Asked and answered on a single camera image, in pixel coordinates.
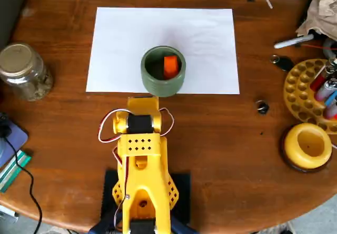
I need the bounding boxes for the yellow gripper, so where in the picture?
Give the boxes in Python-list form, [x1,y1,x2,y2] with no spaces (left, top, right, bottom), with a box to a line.
[127,96,160,115]

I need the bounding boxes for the orange printed boat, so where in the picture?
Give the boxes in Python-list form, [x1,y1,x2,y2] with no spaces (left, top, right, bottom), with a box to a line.
[163,55,179,81]

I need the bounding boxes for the green ribbed cup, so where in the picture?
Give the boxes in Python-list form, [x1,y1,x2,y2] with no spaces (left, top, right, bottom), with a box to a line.
[141,45,187,98]

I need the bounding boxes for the white paper sheet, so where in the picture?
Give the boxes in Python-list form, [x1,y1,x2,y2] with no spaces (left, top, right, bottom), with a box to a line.
[85,6,240,95]

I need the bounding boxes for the small black metal nut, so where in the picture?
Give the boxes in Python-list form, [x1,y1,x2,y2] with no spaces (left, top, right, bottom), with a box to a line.
[256,100,270,115]

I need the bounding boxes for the glass jar with gold lid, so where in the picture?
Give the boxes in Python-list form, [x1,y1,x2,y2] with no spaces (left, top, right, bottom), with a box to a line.
[0,43,53,102]

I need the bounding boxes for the purple notebook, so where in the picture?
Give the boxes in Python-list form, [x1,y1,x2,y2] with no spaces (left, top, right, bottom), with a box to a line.
[0,118,29,169]

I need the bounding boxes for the black adapter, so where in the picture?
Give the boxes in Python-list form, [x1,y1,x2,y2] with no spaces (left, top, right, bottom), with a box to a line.
[0,112,13,138]

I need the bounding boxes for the green white book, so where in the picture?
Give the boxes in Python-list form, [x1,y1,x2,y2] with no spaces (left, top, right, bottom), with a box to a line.
[0,150,34,194]

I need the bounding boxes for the yellow round holed tray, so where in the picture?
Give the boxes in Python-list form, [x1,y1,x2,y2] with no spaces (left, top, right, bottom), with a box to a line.
[283,58,337,134]

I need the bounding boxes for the white marker pen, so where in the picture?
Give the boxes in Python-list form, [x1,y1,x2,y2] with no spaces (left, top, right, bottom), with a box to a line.
[273,33,315,50]

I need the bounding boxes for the dark grey chair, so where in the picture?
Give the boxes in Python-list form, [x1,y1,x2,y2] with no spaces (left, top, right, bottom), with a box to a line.
[0,0,32,50]

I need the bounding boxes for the white device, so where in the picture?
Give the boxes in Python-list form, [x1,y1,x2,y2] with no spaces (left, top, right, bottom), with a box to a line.
[0,204,19,224]

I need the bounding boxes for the pink red lighter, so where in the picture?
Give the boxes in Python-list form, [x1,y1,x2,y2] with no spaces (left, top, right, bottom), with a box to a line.
[323,104,337,120]

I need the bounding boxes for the blue lighter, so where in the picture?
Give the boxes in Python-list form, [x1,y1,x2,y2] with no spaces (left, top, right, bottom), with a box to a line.
[324,89,337,108]

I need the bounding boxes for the grey curved tube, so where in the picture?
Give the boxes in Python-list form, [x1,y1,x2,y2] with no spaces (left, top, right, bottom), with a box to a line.
[323,38,337,60]

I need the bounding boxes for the crumpled brown paper bag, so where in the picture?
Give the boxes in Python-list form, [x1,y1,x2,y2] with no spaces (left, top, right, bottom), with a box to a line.
[296,0,337,42]

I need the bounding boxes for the red white servo cable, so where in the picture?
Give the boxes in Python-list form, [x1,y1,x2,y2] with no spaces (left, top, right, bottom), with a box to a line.
[159,108,176,137]
[112,147,130,232]
[97,109,132,143]

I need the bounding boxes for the blue clamp handle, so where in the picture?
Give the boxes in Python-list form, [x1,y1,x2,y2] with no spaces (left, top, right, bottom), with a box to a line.
[89,212,123,234]
[171,215,198,234]

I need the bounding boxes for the black power cable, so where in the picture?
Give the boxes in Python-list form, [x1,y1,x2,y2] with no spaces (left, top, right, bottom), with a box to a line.
[4,136,43,234]

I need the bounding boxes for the black key fob with ring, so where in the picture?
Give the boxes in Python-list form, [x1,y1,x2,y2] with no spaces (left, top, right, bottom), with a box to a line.
[271,54,295,73]

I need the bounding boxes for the yellow ring bowl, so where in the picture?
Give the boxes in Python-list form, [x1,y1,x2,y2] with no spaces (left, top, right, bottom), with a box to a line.
[283,123,333,169]

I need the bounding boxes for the thin red wire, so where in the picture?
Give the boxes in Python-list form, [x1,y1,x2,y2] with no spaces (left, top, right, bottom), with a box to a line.
[301,43,337,51]

